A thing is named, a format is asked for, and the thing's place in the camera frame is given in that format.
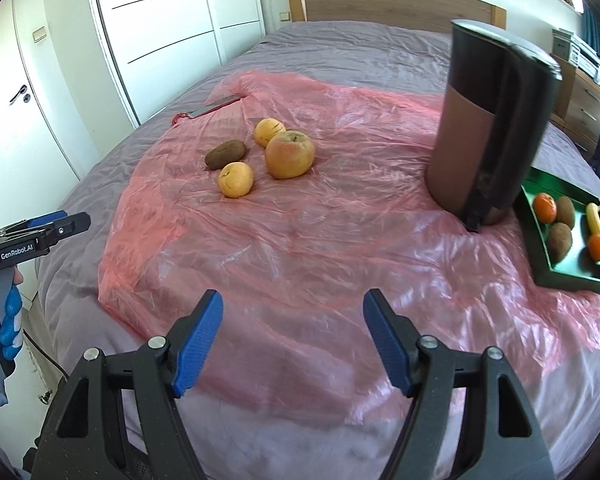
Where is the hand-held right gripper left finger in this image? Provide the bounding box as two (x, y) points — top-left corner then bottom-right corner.
(41, 289), (225, 480)

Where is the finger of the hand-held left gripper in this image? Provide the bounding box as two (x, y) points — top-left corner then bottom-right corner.
(35, 212), (92, 248)
(0, 210), (70, 233)

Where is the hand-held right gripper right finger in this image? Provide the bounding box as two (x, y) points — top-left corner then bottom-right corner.
(362, 288), (556, 480)

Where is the yellow plum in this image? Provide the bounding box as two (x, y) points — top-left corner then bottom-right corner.
(254, 118), (286, 148)
(218, 161), (255, 199)

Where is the brown kiwi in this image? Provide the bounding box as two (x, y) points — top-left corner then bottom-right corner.
(555, 196), (576, 227)
(546, 222), (574, 264)
(204, 140), (247, 169)

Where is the green square tray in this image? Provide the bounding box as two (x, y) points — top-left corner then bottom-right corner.
(514, 167), (600, 297)

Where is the yellow red apple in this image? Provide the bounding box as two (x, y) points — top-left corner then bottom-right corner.
(265, 130), (315, 180)

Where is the person's left hand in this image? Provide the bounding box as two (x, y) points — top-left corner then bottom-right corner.
(0, 266), (25, 391)

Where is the white door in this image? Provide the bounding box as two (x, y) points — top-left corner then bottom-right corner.
(0, 0), (88, 201)

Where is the pink plastic sheet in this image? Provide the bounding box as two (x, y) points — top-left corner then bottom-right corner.
(97, 71), (600, 423)

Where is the white wardrobe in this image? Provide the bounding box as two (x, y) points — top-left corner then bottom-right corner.
(82, 0), (266, 128)

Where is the black copper electric kettle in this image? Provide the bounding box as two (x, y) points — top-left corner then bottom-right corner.
(426, 19), (563, 233)

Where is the wooden dresser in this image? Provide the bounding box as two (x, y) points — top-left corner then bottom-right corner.
(550, 60), (600, 158)

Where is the wooden headboard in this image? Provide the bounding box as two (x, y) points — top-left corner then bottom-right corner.
(286, 0), (507, 36)

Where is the white printer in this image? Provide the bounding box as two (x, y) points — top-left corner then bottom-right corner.
(567, 37), (600, 83)

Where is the teal curtain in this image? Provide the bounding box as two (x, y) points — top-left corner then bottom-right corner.
(580, 7), (600, 61)

